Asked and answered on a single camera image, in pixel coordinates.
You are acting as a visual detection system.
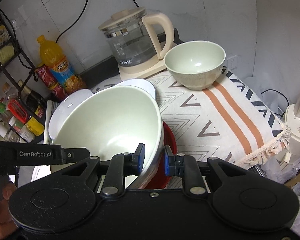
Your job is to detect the red and black bowl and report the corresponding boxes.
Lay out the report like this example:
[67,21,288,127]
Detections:
[145,122,177,189]

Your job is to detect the pale green bowl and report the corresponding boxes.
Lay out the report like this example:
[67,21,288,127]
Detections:
[164,41,226,90]
[53,86,164,189]

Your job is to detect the white plate blue logo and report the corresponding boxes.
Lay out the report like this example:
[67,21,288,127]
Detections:
[48,89,93,140]
[116,79,157,99]

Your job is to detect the person's left hand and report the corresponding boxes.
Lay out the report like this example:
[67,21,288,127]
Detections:
[0,182,18,239]

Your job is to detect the small white-lid jar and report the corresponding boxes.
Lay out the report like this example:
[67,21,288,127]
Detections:
[16,126,36,142]

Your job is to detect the green label sauce bottle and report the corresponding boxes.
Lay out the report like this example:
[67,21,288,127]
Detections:
[0,101,13,124]

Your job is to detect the black metal shelf rack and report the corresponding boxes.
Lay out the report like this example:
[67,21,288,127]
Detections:
[0,7,53,144]

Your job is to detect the large soy sauce bottle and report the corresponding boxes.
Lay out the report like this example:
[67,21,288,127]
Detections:
[6,81,45,137]

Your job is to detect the patterned tasselled table cloth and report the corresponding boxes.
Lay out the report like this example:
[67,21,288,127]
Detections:
[43,65,293,189]

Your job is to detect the lower red drink can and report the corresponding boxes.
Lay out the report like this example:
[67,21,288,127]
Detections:
[49,82,68,101]

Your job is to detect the red drink can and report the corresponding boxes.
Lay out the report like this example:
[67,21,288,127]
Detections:
[49,82,68,101]
[36,64,57,89]

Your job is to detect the upper red drink can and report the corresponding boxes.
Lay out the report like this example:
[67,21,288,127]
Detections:
[36,64,57,89]

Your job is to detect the cream kettle base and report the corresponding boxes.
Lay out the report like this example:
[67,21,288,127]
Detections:
[118,42,178,81]

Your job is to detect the orange juice bottle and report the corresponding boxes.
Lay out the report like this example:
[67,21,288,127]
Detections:
[37,35,87,94]

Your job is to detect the white appliance with sticks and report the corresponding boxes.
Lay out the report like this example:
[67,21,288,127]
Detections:
[276,95,300,169]

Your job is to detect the glass kettle cream handle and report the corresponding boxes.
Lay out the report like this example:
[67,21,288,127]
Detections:
[98,7,174,67]

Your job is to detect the left black power cable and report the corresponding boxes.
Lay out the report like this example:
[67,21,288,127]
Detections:
[55,0,93,43]

